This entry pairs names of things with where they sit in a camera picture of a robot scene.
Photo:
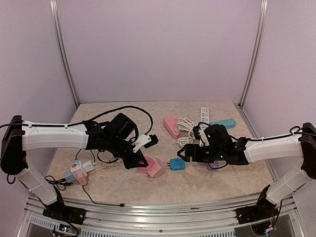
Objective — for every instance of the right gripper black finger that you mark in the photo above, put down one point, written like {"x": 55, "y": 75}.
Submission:
{"x": 186, "y": 158}
{"x": 185, "y": 150}

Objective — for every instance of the light blue charger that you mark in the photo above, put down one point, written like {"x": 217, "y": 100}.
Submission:
{"x": 69, "y": 177}

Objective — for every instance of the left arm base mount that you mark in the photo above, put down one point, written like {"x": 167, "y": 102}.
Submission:
{"x": 59, "y": 211}

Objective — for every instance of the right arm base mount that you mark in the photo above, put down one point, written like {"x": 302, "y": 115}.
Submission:
{"x": 263, "y": 209}

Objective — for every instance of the pink socket adapter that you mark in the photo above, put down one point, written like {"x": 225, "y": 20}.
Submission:
{"x": 154, "y": 169}

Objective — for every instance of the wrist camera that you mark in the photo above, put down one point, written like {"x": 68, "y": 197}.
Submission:
{"x": 199, "y": 133}
{"x": 144, "y": 140}

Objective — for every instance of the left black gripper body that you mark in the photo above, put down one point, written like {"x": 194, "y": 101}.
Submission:
{"x": 116, "y": 148}

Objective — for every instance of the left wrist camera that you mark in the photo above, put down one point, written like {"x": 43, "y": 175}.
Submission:
{"x": 144, "y": 140}

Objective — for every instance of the white cube socket adapter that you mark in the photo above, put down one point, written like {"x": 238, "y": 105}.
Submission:
{"x": 75, "y": 167}

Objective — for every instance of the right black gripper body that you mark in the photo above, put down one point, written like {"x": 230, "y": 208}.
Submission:
{"x": 216, "y": 153}

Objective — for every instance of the right aluminium frame post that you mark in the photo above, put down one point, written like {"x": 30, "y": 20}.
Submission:
{"x": 255, "y": 52}

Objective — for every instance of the front aluminium rail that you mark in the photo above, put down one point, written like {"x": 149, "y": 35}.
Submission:
{"x": 205, "y": 219}

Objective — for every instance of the pink charger plug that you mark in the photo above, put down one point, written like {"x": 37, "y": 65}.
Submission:
{"x": 80, "y": 176}

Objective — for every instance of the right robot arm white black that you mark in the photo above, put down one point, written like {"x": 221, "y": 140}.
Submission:
{"x": 219, "y": 145}

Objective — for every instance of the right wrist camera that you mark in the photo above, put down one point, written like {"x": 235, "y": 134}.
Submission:
{"x": 199, "y": 133}

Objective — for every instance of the left aluminium frame post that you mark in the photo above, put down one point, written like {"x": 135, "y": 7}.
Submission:
{"x": 62, "y": 52}

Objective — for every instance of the white power strip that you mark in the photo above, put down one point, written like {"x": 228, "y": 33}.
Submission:
{"x": 204, "y": 115}

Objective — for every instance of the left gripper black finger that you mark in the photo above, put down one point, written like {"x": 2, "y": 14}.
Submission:
{"x": 137, "y": 164}
{"x": 140, "y": 156}

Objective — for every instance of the blue plug adapter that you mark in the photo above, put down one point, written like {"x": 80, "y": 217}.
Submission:
{"x": 176, "y": 164}

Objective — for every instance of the aluminium frame post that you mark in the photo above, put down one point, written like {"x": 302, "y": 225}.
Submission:
{"x": 62, "y": 52}
{"x": 255, "y": 52}

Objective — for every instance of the pink triangular socket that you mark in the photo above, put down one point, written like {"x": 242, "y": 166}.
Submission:
{"x": 170, "y": 124}

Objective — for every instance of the white usb charger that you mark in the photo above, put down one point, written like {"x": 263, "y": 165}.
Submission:
{"x": 88, "y": 166}

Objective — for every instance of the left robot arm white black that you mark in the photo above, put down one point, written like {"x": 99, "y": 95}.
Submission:
{"x": 120, "y": 137}

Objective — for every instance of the teal power strip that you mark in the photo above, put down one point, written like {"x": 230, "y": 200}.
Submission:
{"x": 227, "y": 123}

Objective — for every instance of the purple power strip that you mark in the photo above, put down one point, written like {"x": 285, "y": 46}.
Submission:
{"x": 212, "y": 165}

